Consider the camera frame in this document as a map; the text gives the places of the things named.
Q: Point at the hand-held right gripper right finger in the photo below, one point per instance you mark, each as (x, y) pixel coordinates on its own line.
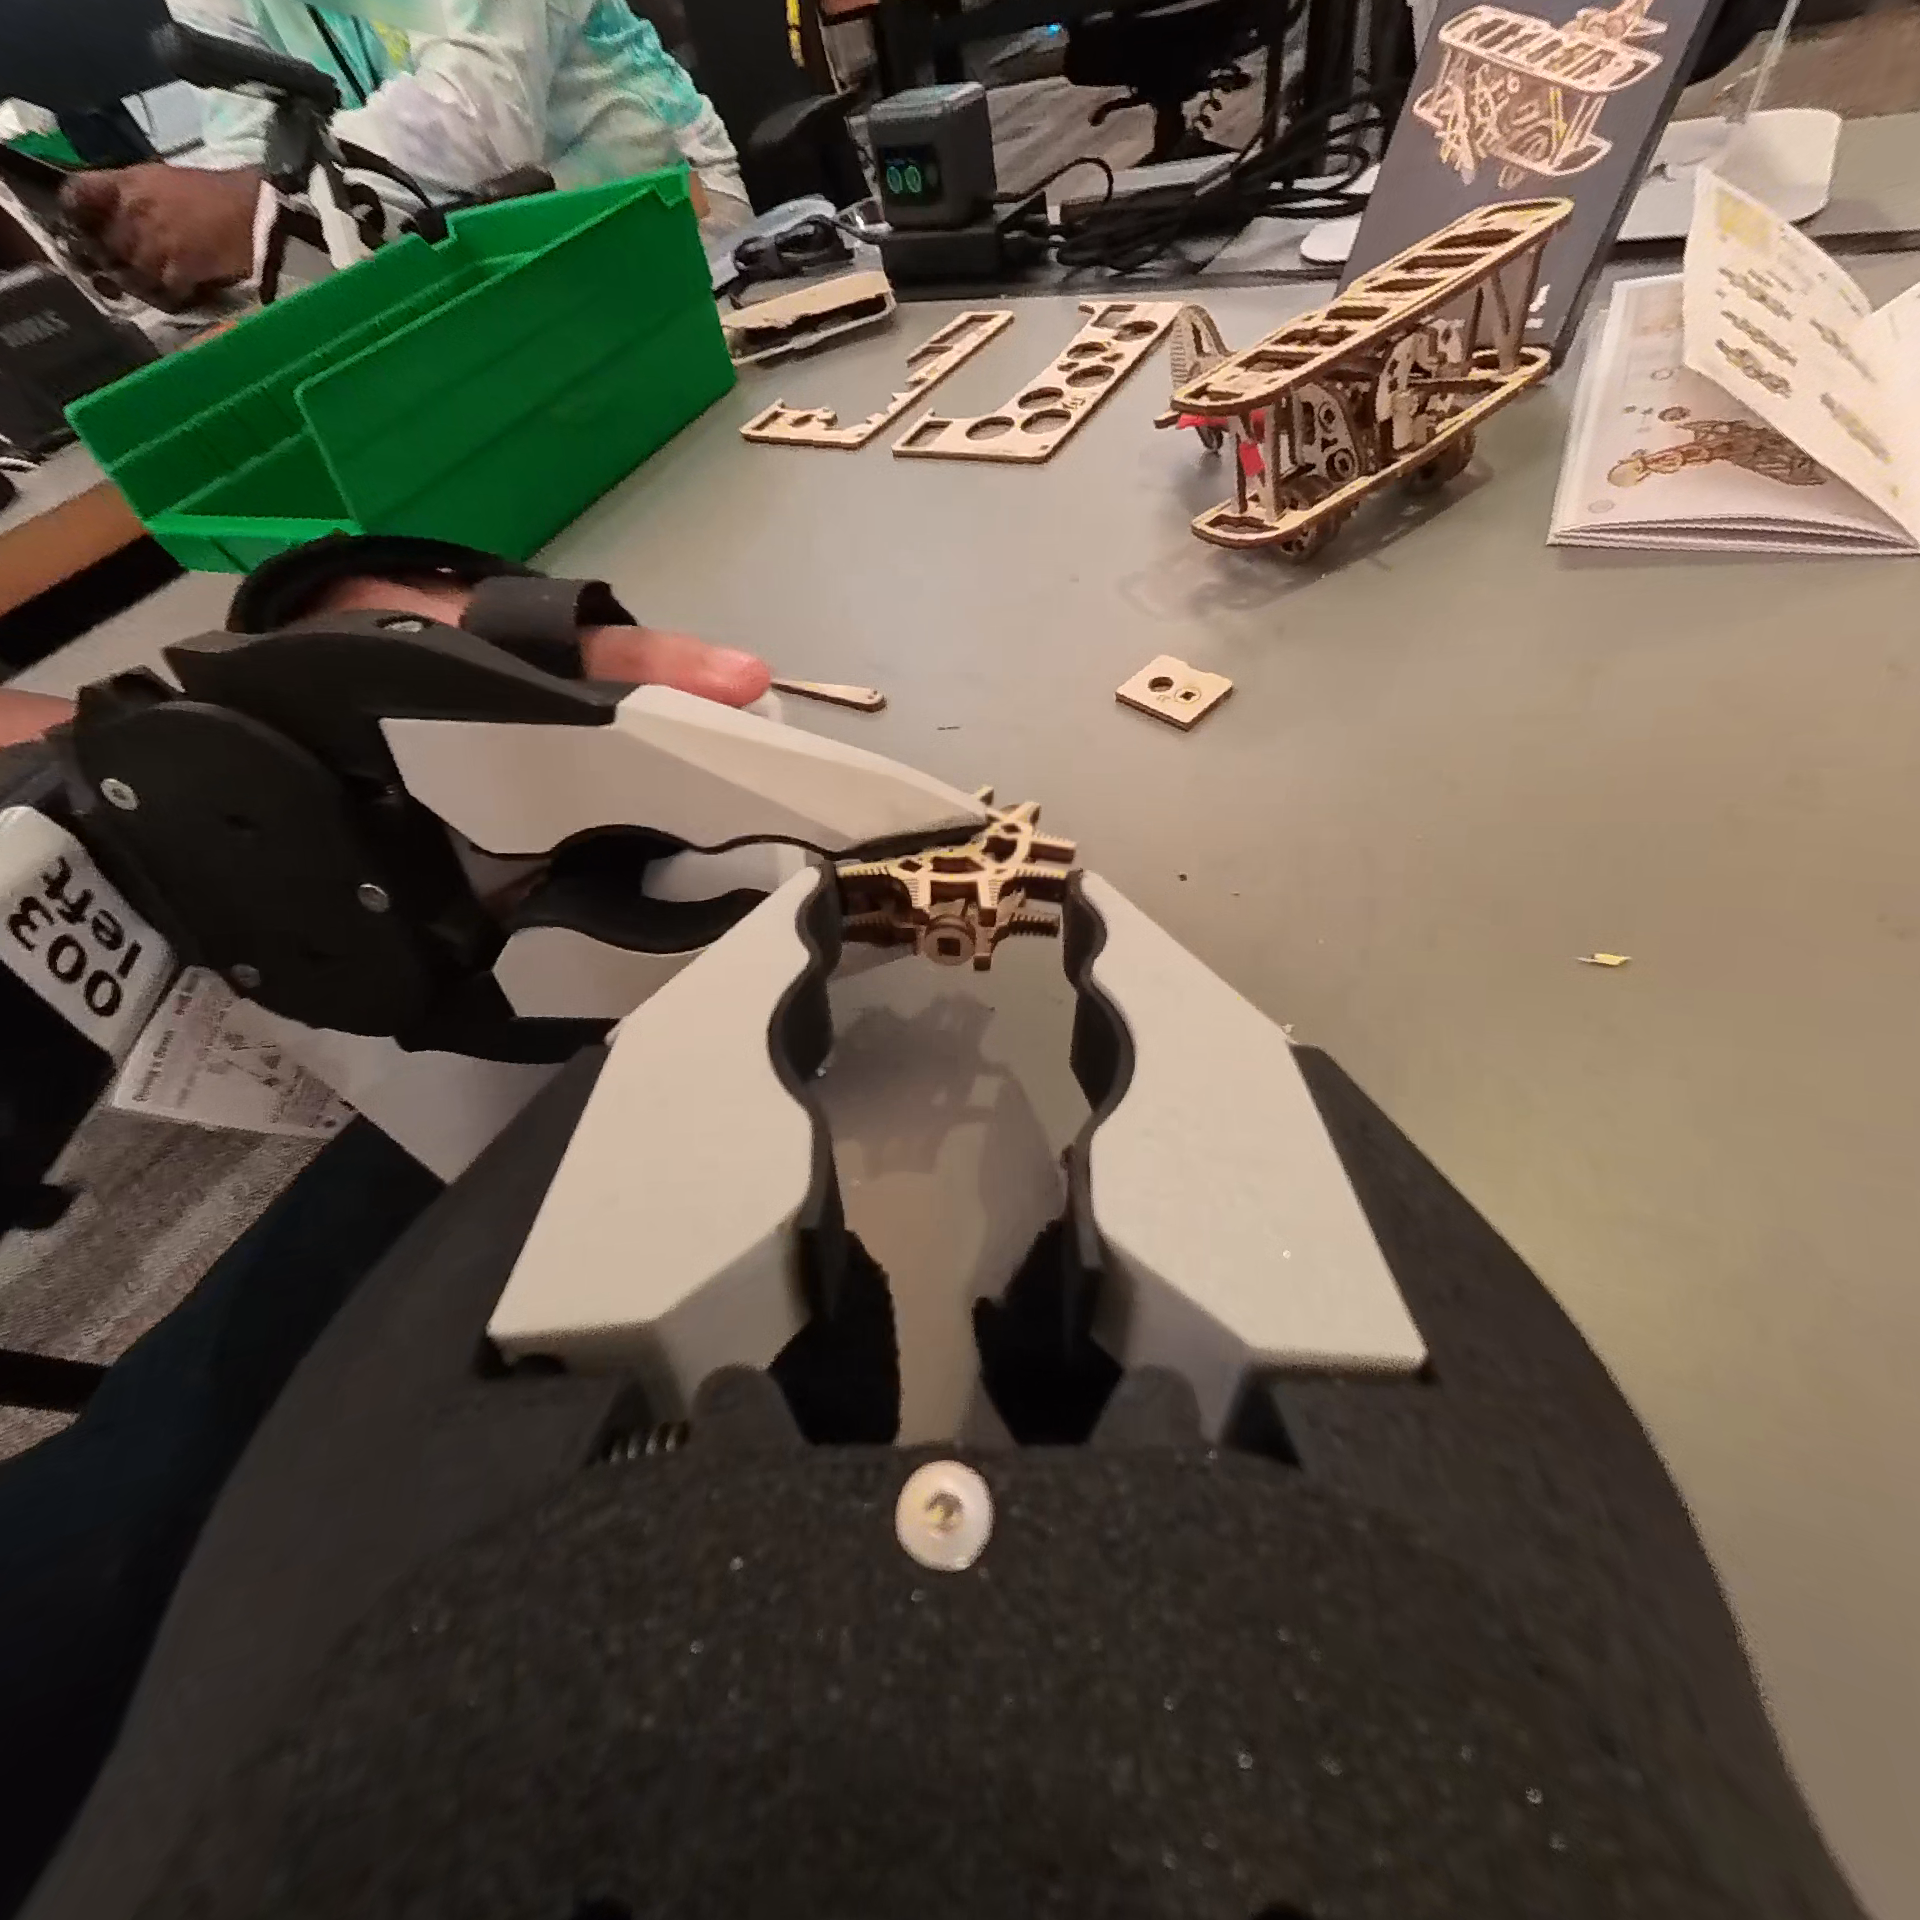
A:
(1244, 1200)

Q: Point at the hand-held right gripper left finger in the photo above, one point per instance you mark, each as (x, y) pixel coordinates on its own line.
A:
(675, 1200)

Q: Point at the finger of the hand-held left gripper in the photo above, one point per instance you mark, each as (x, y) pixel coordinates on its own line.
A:
(579, 974)
(645, 763)

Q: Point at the wooden radial engine model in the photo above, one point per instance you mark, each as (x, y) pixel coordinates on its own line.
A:
(961, 878)

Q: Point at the person's left forearm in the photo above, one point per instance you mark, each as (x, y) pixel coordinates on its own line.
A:
(24, 717)

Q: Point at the white desk label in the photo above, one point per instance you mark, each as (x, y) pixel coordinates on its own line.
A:
(225, 1066)

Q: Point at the grey desk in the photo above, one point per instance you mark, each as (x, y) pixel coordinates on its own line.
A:
(1501, 901)

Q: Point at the person's left hand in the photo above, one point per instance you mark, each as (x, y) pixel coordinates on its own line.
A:
(675, 663)

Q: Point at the pointed wooden stick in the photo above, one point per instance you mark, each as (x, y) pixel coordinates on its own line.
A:
(832, 694)

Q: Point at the wooden part sheet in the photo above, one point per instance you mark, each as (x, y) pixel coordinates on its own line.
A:
(796, 429)
(1118, 323)

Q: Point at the green plastic bin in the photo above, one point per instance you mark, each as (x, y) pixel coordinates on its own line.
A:
(452, 405)

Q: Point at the tan cardboard sheet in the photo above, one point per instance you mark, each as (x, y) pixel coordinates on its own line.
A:
(811, 306)

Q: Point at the square wooden plate with holes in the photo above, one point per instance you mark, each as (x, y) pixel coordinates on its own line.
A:
(1148, 698)

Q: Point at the person's dark jeans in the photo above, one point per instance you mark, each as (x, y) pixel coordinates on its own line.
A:
(150, 1425)

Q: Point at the black metal bar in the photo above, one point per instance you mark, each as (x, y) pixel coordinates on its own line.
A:
(44, 1382)

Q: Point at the wooden biplane model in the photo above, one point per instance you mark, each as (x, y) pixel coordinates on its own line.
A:
(1307, 450)

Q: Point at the instruction booklet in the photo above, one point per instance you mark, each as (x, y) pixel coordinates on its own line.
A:
(1651, 495)

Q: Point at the black cardboard box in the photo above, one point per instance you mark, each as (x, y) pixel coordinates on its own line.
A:
(1621, 182)

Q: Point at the white round base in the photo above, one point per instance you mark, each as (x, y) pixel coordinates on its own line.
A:
(1756, 165)

